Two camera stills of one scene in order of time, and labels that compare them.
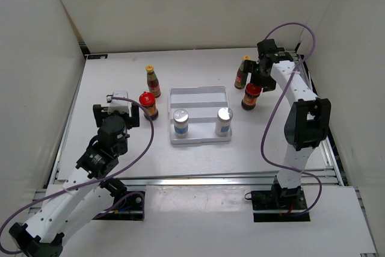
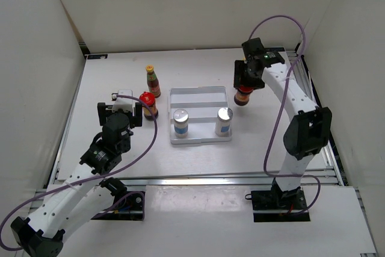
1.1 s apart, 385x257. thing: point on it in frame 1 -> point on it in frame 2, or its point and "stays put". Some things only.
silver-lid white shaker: x=223 y=126 stays put
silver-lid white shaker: x=181 y=118 stays put
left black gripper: x=98 y=114 stays put
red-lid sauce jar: x=252 y=93 -> x=241 y=97
